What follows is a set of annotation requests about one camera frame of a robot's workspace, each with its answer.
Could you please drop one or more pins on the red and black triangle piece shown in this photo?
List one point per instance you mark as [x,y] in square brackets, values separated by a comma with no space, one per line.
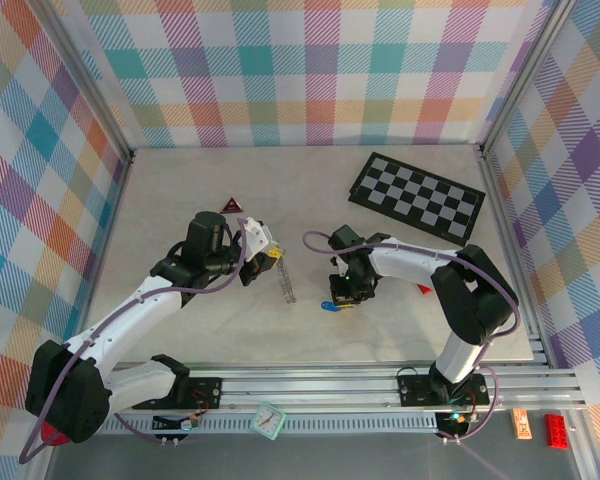
[231,206]

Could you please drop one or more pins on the small wooden block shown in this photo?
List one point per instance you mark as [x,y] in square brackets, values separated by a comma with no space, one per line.
[521,425]

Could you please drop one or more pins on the aluminium side rail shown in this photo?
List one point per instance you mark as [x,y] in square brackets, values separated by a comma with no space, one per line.
[111,225]
[510,250]

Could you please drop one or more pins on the teal square clock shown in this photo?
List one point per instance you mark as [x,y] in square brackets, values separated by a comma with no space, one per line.
[267,420]

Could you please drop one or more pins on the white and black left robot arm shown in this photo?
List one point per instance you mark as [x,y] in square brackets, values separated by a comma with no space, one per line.
[130,310]

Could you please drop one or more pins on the black and white chessboard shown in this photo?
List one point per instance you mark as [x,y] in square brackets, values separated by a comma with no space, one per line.
[415,197]

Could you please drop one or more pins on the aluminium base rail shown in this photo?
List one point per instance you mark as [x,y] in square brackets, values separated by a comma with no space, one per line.
[305,387]

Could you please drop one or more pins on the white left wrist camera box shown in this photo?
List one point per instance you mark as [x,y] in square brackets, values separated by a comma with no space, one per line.
[255,237]

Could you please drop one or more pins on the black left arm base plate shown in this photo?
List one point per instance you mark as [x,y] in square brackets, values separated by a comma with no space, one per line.
[207,392]

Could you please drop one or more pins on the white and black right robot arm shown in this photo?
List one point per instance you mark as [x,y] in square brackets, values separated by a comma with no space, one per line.
[405,260]

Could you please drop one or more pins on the aluminium frame post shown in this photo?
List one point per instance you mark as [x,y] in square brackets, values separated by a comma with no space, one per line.
[523,75]
[94,85]

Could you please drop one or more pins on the small red block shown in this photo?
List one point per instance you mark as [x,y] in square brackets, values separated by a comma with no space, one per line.
[424,290]

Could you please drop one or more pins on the blue key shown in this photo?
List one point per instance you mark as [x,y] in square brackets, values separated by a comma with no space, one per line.
[329,307]

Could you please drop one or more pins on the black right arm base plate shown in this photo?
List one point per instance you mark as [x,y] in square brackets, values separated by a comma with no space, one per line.
[410,390]

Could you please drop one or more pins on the red toy brick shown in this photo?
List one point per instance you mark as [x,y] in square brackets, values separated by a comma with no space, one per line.
[557,431]

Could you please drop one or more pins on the small black controller board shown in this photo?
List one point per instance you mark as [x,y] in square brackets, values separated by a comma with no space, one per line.
[180,423]
[454,422]

